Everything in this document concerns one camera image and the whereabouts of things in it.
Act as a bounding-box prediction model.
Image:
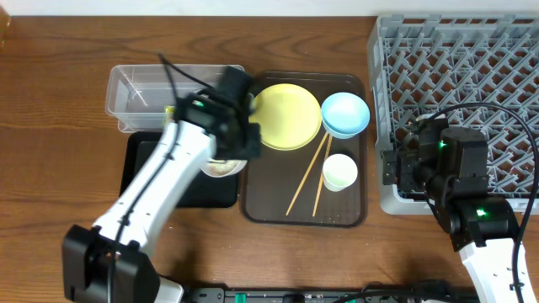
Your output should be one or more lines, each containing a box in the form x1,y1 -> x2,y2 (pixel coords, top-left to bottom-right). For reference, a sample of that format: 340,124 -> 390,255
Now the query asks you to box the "white bowl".
201,159 -> 248,178

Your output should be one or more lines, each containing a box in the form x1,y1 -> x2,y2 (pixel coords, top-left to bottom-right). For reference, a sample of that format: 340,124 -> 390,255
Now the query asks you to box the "pale green cup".
323,154 -> 358,192

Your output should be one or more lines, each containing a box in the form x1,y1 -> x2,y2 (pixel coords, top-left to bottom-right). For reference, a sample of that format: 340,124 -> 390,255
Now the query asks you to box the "green snack wrapper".
163,105 -> 175,125

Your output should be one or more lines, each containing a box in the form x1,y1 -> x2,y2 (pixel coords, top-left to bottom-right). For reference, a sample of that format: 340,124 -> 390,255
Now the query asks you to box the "light blue bowl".
321,93 -> 371,140

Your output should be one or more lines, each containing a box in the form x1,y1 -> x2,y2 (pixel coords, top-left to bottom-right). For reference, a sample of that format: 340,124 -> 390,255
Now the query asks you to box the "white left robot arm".
61,89 -> 261,302

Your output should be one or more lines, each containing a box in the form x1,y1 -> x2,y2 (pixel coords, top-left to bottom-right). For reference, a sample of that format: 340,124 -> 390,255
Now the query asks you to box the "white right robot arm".
382,127 -> 536,302

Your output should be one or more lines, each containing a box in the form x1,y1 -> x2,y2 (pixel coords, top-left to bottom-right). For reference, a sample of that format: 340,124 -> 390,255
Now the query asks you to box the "black food waste tray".
120,132 -> 239,208

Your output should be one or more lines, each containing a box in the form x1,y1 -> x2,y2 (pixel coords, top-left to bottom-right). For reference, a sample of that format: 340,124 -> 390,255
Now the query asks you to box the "clear plastic waste bin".
105,64 -> 230,132

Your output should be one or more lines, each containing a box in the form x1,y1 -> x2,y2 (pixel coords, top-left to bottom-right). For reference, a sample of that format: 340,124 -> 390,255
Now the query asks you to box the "grey dishwasher rack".
367,14 -> 538,212

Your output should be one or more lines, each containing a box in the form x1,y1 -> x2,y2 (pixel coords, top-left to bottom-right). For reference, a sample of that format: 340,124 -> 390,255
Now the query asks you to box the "yellow plate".
249,83 -> 322,151

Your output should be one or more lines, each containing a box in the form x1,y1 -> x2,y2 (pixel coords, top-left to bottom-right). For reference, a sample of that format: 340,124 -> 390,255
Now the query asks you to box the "brown serving tray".
239,71 -> 368,229

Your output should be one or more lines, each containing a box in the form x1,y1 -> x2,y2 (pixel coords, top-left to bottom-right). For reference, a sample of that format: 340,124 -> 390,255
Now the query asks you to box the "left wooden chopstick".
286,132 -> 328,216

